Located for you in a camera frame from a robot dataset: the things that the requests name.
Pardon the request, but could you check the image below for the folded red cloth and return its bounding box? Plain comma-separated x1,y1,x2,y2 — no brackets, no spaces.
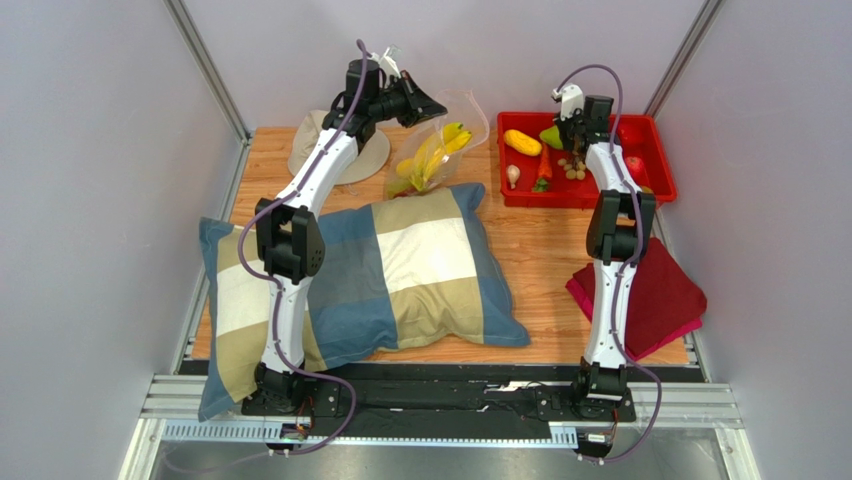
565,237,709,364

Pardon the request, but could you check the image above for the yellow corn cob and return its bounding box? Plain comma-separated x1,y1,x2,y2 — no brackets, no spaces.
503,129,543,157

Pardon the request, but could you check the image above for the beige bucket hat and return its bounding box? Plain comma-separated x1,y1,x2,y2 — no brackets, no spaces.
287,110,391,185

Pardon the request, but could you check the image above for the orange carrot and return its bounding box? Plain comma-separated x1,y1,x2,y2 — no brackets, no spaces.
531,144,553,193

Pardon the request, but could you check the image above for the yellow banana bunch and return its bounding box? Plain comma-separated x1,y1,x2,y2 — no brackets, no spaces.
408,122,473,192

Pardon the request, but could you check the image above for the aluminium frame rail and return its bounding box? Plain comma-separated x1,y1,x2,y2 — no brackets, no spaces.
125,368,759,479

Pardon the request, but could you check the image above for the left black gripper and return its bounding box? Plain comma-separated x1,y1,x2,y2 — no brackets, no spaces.
369,71,448,129

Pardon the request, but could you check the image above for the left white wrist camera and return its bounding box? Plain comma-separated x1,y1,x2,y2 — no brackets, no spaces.
370,44,401,80

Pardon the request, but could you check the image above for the clear zip top bag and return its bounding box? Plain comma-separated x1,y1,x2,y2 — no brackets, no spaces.
384,89,490,200

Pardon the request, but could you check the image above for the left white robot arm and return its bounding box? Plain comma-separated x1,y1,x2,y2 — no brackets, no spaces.
252,59,448,413

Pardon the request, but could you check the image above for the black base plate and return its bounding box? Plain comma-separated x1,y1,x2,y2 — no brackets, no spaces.
176,359,707,441

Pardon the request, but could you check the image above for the yellow lemon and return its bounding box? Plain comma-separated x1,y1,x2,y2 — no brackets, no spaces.
395,158,414,178

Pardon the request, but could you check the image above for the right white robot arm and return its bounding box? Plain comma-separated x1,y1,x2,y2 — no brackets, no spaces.
554,85,656,420

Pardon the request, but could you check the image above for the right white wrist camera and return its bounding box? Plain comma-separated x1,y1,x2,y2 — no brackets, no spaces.
551,82,585,121

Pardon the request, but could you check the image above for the brown longan cluster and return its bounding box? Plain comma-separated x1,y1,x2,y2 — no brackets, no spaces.
557,156,587,181

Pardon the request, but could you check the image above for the garlic bulb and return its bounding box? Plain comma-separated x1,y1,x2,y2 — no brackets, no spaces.
506,165,521,190

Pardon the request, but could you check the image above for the green pear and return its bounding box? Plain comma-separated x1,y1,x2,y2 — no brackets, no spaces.
539,125,564,150

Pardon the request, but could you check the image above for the plaid pillow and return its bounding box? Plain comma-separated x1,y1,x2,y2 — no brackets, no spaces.
199,183,531,402

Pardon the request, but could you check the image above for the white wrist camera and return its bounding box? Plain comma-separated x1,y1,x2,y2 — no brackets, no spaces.
551,82,585,121
370,44,401,80

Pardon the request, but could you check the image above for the red plastic tray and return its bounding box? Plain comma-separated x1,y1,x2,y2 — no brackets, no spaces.
496,112,678,209

